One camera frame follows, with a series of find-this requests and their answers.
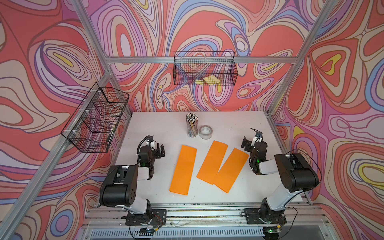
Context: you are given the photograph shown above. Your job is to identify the orange paper sheet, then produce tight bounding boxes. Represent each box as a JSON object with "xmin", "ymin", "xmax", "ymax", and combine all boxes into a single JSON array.
[
  {"xmin": 214, "ymin": 148, "xmax": 249, "ymax": 193},
  {"xmin": 197, "ymin": 141, "xmax": 228, "ymax": 185},
  {"xmin": 169, "ymin": 145, "xmax": 197, "ymax": 196}
]

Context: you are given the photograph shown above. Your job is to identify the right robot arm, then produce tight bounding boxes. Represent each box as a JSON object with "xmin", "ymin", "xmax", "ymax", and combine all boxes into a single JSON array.
[{"xmin": 241, "ymin": 138, "xmax": 320, "ymax": 223}]

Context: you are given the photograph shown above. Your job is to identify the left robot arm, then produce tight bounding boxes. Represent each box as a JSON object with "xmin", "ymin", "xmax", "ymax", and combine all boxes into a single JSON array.
[{"xmin": 99, "ymin": 136, "xmax": 165, "ymax": 218}]

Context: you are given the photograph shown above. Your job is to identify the clear tape roll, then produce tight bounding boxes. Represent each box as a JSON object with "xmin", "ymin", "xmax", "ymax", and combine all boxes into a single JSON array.
[{"xmin": 199, "ymin": 125, "xmax": 213, "ymax": 140}]

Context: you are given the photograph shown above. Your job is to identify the clear cup of pencils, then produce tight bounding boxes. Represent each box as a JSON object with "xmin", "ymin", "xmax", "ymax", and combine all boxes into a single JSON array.
[{"xmin": 186, "ymin": 112, "xmax": 199, "ymax": 138}]

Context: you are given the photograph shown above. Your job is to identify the yellow sticky notes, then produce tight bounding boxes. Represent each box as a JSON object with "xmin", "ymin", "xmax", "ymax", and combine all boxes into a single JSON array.
[{"xmin": 195, "ymin": 75, "xmax": 221, "ymax": 86}]

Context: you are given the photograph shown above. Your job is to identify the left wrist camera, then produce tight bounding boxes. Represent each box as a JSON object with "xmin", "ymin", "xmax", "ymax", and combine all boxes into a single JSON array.
[{"xmin": 148, "ymin": 141, "xmax": 159, "ymax": 149}]

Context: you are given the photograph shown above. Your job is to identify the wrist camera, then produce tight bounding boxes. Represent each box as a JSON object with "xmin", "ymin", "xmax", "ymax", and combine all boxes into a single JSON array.
[
  {"xmin": 251, "ymin": 130, "xmax": 263, "ymax": 146},
  {"xmin": 148, "ymin": 141, "xmax": 159, "ymax": 149}
]

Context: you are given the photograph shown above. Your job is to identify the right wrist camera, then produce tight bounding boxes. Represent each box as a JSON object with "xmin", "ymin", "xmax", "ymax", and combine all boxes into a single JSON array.
[{"xmin": 251, "ymin": 130, "xmax": 263, "ymax": 146}]

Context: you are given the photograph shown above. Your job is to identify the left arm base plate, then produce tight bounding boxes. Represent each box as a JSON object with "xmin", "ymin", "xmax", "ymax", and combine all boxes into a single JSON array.
[{"xmin": 126, "ymin": 209, "xmax": 167, "ymax": 226}]

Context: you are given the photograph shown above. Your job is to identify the black wire basket left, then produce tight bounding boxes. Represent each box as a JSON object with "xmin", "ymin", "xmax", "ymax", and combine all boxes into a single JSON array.
[{"xmin": 61, "ymin": 83, "xmax": 130, "ymax": 153}]

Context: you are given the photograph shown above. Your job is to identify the black wire basket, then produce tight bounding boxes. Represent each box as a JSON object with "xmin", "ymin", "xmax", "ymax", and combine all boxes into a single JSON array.
[
  {"xmin": 61, "ymin": 83, "xmax": 130, "ymax": 153},
  {"xmin": 173, "ymin": 50, "xmax": 238, "ymax": 86}
]

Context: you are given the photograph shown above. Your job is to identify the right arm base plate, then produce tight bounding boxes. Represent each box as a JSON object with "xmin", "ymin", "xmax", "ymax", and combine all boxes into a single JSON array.
[{"xmin": 240, "ymin": 208, "xmax": 287, "ymax": 226}]

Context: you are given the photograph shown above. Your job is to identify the black wire basket back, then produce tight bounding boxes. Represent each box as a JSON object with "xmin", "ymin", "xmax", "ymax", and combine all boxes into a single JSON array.
[{"xmin": 173, "ymin": 50, "xmax": 238, "ymax": 86}]

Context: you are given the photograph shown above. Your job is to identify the aluminium frame rail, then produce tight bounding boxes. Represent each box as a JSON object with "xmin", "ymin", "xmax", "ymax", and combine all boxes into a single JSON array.
[{"xmin": 1, "ymin": 1, "xmax": 335, "ymax": 240}]

